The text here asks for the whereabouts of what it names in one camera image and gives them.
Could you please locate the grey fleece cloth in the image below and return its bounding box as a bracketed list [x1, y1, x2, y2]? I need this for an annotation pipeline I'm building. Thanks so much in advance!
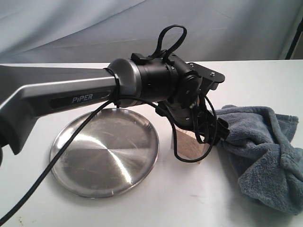
[216, 105, 303, 215]

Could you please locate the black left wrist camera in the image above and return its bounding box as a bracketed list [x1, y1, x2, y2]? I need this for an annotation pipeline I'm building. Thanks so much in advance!
[189, 62, 225, 95]

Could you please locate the round stainless steel plate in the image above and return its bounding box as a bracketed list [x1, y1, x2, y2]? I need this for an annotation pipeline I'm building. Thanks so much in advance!
[52, 108, 159, 198]

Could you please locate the light wooden cube block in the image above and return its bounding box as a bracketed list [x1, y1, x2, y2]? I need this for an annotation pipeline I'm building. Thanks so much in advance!
[176, 127, 209, 160]

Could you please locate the grey backdrop cloth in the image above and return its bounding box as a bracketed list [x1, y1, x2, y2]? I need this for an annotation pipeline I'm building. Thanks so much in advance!
[0, 0, 303, 63]

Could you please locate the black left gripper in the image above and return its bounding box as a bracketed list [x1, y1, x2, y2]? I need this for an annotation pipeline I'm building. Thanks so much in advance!
[156, 94, 230, 144]

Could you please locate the black backdrop stand pole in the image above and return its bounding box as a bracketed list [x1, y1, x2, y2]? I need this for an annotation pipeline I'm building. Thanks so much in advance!
[285, 21, 303, 60]

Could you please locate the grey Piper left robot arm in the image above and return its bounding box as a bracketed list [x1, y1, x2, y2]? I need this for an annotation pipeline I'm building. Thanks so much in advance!
[0, 54, 230, 154]

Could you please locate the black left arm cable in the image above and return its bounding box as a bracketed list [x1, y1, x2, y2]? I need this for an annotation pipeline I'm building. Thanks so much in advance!
[18, 24, 217, 227]

